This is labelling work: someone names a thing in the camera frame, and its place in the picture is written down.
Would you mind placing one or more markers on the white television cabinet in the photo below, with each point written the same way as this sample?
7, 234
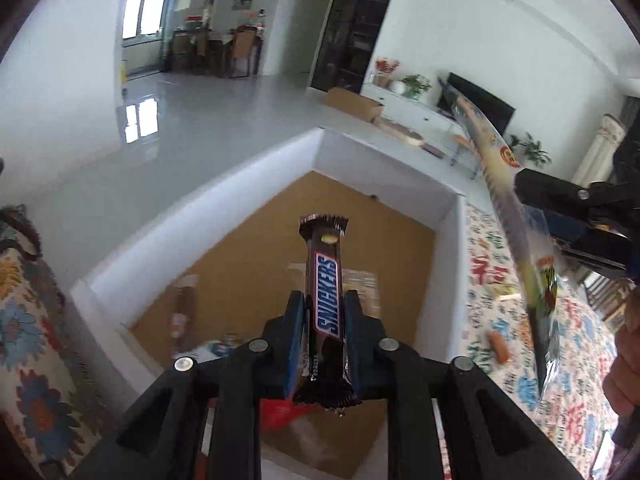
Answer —
415, 110

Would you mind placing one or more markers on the person's right hand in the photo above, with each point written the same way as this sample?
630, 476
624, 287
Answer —
625, 360

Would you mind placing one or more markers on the wooden board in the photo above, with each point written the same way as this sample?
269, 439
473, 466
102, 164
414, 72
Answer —
400, 131

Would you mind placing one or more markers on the floral cloth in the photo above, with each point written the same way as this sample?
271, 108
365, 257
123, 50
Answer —
35, 335

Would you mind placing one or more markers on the dark wooden slatted chair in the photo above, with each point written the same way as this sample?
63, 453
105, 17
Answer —
605, 300

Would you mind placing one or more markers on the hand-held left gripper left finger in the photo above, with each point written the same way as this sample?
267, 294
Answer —
295, 340

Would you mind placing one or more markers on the white and blue snack packet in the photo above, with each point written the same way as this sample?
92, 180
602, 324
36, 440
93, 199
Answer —
220, 347

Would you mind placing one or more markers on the brown cardboard box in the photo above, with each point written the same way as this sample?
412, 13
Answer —
352, 105

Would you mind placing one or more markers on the wooden dining chair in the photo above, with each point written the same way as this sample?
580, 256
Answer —
187, 50
244, 52

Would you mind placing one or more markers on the white round vase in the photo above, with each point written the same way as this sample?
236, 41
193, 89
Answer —
397, 87

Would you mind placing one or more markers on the dark glass cabinet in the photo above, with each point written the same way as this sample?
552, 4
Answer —
355, 25

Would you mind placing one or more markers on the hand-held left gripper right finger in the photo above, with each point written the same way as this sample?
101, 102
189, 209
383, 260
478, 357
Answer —
362, 350

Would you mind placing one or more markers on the wooden stool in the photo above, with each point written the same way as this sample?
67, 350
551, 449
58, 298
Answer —
465, 145

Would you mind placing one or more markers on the black television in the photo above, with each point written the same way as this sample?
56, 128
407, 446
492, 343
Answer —
480, 102

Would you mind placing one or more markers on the glass balcony door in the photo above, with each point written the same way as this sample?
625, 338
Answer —
145, 20

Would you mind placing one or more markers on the white cardboard box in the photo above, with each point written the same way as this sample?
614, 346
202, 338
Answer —
350, 160

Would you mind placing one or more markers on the dark brown snack packet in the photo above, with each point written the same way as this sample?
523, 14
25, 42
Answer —
182, 310

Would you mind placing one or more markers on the large potted plant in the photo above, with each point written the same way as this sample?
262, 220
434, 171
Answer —
536, 152

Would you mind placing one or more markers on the green leafy table plant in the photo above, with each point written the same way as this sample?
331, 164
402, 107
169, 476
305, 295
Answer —
415, 85

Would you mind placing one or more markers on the red snack packet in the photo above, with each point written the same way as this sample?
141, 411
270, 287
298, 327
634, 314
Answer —
280, 415

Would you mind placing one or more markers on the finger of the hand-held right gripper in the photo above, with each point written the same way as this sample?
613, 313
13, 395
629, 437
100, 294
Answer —
565, 192
595, 255

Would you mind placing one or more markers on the brown chocolate bar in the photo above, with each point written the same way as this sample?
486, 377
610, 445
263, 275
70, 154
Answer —
325, 285

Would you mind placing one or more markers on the red flowers in vase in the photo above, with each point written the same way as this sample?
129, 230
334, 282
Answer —
385, 67

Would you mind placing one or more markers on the orange sausage snack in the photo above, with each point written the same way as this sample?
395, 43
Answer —
500, 347

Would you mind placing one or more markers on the printed woven blanket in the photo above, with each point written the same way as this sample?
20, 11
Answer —
480, 270

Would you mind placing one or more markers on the long clear black-label snack packet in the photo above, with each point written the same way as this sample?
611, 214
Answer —
507, 157

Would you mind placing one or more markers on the small potted plant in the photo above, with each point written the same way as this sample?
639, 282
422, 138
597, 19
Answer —
513, 142

